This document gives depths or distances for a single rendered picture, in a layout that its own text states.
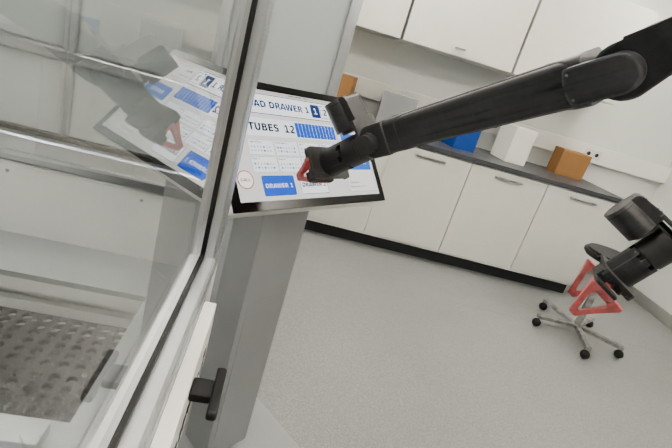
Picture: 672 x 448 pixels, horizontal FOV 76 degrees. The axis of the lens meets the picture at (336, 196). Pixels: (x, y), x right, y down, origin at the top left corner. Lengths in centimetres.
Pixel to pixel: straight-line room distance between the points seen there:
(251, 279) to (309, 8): 105
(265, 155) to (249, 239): 27
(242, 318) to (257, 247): 22
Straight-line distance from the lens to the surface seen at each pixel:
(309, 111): 113
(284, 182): 98
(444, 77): 388
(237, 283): 122
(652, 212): 91
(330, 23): 175
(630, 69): 49
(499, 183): 342
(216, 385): 57
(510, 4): 366
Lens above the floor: 130
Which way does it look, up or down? 17 degrees down
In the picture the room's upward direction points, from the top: 17 degrees clockwise
